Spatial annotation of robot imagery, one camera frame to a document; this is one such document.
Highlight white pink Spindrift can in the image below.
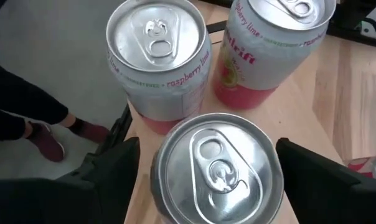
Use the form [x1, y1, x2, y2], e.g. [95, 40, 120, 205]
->
[213, 0, 337, 110]
[105, 0, 212, 135]

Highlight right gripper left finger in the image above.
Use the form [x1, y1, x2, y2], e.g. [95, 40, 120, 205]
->
[50, 136, 141, 224]

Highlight silver Diet Coke can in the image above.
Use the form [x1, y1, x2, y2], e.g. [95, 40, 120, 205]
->
[347, 154, 376, 184]
[149, 112, 284, 224]

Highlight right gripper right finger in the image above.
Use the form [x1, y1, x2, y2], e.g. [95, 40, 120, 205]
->
[275, 138, 373, 224]

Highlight wooden shelf with black legs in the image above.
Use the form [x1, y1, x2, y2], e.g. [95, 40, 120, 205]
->
[123, 0, 345, 224]

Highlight person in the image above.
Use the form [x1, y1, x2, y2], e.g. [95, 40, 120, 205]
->
[0, 55, 111, 163]

